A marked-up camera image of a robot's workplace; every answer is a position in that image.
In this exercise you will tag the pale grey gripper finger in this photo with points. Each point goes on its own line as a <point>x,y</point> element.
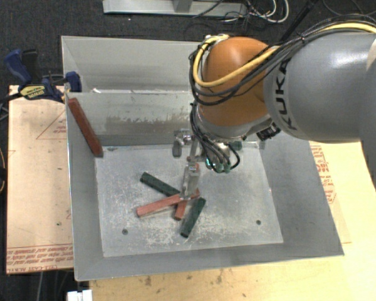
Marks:
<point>177,149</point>
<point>191,180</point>

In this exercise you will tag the red-brown flat block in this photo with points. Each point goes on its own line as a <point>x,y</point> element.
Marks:
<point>85,127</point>
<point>156,207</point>
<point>181,210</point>

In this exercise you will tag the dark green flat block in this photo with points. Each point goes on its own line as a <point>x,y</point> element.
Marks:
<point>158,183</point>
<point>192,216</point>

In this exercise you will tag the grey metal bin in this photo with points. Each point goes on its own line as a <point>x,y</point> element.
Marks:
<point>238,199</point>

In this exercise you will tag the brown cardboard board red print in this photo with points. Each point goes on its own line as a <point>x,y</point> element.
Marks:
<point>37,183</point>

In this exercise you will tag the black cylinder on white bracket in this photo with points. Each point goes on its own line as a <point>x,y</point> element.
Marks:
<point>269,132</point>

